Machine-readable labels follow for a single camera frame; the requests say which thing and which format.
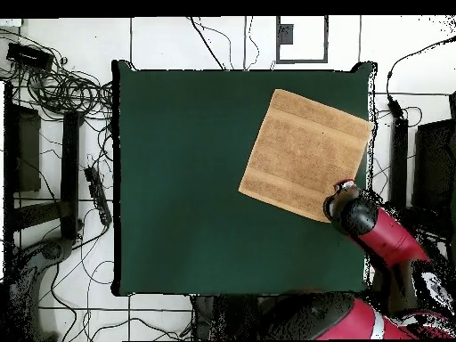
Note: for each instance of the dark green table cloth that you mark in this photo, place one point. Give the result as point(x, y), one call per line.
point(178, 178)

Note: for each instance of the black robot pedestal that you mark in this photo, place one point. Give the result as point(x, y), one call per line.
point(221, 317)

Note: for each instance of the black bar stand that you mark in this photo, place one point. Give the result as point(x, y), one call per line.
point(399, 160)
point(70, 160)

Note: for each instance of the grey rectangular floor frame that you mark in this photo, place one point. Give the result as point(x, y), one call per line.
point(285, 34)

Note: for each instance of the grey stand base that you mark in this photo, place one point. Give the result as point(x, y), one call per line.
point(53, 249)

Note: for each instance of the black power strip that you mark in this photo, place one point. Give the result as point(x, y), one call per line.
point(98, 196)

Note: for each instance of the black box device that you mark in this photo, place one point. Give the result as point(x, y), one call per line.
point(30, 56)

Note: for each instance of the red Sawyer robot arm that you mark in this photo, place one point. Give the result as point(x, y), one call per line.
point(384, 235)

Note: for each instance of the dark flat panel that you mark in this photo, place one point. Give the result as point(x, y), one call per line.
point(434, 167)
point(28, 149)

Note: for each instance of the tan terry towel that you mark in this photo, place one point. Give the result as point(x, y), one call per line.
point(302, 153)

